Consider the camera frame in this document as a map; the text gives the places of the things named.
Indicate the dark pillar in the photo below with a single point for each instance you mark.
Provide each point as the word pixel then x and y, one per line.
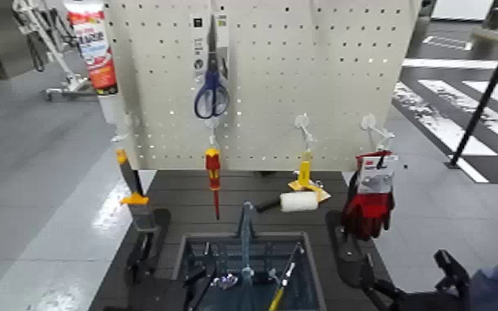
pixel 422 21

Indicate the red white sealant tube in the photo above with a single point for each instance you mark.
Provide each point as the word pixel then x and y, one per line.
pixel 95 47

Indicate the red gloves with card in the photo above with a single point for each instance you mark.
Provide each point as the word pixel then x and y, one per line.
pixel 366 212

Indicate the black pegboard foot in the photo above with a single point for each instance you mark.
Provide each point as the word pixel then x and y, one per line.
pixel 349 260
pixel 162 221

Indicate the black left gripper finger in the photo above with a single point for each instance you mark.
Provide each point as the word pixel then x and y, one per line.
pixel 199 280

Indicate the blue scissors in packaging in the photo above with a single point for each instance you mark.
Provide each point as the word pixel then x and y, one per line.
pixel 212 78

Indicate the clear packaged silver item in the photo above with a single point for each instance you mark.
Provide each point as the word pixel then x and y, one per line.
pixel 226 281

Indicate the red yellow screwdriver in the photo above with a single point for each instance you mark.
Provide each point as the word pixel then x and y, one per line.
pixel 212 165

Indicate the white paint roller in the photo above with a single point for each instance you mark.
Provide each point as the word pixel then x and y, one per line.
pixel 299 201

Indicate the black tripod pole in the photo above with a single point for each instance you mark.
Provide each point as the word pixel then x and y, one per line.
pixel 488 91

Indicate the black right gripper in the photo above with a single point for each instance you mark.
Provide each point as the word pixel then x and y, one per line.
pixel 427 303

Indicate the white pegboard panel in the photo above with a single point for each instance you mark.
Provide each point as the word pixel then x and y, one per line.
pixel 275 87

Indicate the white wheeled stand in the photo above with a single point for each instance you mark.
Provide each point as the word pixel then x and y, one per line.
pixel 74 82

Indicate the clear plastic hook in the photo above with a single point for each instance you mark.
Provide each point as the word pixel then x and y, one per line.
pixel 302 121
pixel 212 123
pixel 367 122
pixel 128 120

